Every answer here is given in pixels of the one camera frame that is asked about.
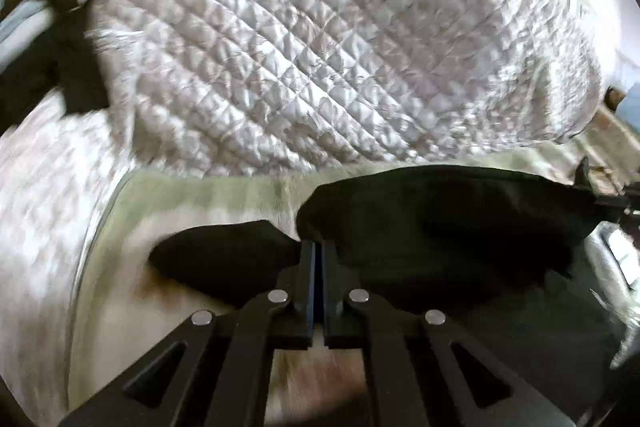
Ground quilted beige bedspread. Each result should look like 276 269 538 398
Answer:
89 0 603 176

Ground floral fleece blanket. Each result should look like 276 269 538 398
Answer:
64 126 640 427

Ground black pants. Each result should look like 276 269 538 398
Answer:
150 166 622 417

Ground dark clothes pile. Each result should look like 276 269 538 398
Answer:
1 0 110 131

